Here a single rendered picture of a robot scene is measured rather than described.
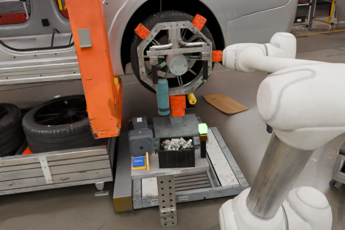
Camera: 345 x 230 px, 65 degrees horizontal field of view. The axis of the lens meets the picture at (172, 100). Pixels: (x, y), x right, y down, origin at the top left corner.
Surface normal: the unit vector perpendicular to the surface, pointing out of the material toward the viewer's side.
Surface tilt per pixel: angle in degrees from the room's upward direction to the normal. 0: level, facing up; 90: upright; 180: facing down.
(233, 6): 90
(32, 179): 90
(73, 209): 0
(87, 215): 0
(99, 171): 90
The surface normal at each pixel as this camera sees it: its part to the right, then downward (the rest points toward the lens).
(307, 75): -0.17, -0.67
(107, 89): 0.13, 0.40
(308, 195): 0.11, -0.91
